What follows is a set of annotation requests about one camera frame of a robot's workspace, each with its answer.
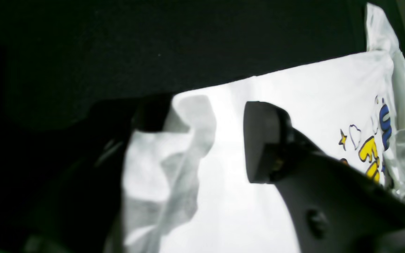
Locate white printed t-shirt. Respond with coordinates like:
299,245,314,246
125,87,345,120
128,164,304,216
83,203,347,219
122,4,405,253

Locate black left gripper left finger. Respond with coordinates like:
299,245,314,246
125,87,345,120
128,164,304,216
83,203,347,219
24,93,173,253

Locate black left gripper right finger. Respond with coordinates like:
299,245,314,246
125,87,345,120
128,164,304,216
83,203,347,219
243,101,405,253

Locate black table cloth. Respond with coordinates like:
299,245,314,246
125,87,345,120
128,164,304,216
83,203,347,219
0,0,387,253

